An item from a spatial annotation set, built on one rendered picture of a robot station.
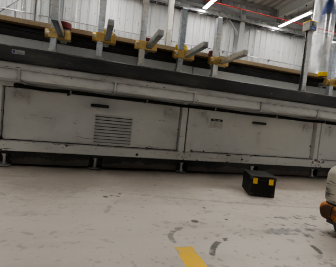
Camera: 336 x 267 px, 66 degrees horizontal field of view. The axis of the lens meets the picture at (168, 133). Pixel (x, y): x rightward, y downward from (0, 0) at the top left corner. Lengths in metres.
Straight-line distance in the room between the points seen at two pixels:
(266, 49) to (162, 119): 9.50
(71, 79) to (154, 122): 0.65
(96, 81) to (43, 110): 0.44
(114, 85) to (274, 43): 10.18
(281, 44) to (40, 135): 10.65
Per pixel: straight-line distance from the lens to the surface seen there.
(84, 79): 1.64
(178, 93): 1.73
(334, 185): 1.24
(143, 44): 1.68
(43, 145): 1.86
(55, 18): 1.39
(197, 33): 9.93
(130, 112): 1.87
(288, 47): 11.85
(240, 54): 1.62
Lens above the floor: 0.39
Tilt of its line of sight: 3 degrees down
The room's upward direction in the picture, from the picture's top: 6 degrees clockwise
